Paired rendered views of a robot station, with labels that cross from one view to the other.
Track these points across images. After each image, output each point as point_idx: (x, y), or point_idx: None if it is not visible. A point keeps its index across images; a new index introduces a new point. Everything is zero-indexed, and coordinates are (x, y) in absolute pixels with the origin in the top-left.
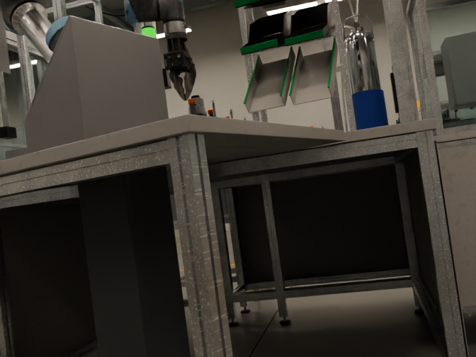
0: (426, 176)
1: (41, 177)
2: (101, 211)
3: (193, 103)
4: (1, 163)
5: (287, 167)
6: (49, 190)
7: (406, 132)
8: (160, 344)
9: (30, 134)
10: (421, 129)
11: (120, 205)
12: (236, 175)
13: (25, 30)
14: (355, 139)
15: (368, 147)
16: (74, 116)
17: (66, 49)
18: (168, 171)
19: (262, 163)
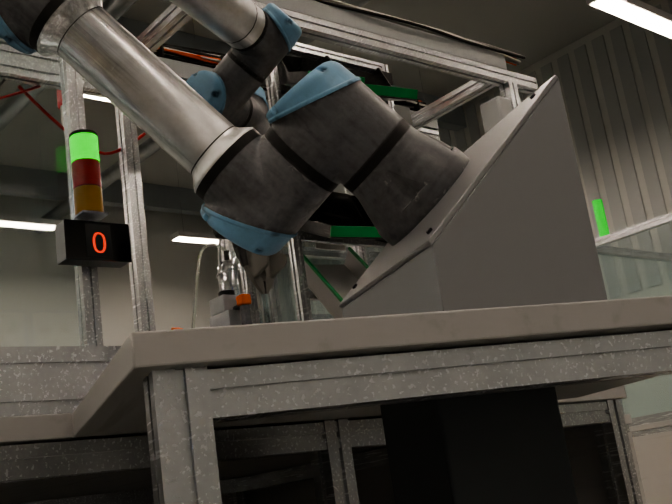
0: (624, 464)
1: (627, 352)
2: (506, 462)
3: (248, 304)
4: (557, 310)
5: (140, 480)
6: (39, 447)
7: (603, 397)
8: None
9: (454, 268)
10: (615, 396)
11: (552, 449)
12: (26, 493)
13: (98, 42)
14: (559, 401)
15: (564, 415)
16: (577, 252)
17: (553, 129)
18: (314, 425)
19: None
